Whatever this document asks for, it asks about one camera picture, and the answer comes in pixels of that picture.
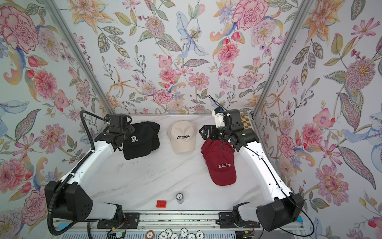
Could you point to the wooden chess board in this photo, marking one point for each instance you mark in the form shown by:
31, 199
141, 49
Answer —
246, 121

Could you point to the stack of poker chips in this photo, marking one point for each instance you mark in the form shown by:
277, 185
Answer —
180, 198

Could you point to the red cap back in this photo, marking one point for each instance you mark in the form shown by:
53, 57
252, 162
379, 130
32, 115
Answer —
222, 172

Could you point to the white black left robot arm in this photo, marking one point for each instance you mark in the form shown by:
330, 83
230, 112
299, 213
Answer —
67, 198

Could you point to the white poker chip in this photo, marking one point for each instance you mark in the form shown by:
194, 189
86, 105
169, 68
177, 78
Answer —
184, 233
191, 236
200, 234
163, 235
168, 233

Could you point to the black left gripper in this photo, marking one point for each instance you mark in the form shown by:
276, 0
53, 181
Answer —
129, 126

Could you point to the aluminium front rail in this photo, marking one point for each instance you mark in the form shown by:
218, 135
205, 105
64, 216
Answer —
176, 220

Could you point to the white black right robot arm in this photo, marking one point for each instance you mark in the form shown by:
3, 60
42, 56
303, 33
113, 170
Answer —
281, 206

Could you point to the red cap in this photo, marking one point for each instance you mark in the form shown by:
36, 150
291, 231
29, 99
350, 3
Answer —
222, 172
216, 153
216, 143

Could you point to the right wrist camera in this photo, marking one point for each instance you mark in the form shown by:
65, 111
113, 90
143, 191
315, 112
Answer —
228, 118

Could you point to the black cap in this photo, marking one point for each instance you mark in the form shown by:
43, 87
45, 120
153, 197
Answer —
139, 144
155, 138

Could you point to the orange poker chip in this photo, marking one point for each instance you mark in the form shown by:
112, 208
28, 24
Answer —
150, 235

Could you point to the cream cap front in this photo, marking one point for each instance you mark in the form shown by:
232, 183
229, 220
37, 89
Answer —
182, 135

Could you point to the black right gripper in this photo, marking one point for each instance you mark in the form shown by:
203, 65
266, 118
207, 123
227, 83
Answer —
214, 130

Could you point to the black cap front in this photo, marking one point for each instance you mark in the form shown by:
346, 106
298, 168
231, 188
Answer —
139, 144

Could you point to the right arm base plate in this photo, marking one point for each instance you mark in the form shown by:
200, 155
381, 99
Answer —
231, 220

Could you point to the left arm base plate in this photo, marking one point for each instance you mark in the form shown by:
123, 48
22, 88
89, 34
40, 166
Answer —
128, 221

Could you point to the red toy brick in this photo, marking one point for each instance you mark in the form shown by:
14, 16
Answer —
161, 204

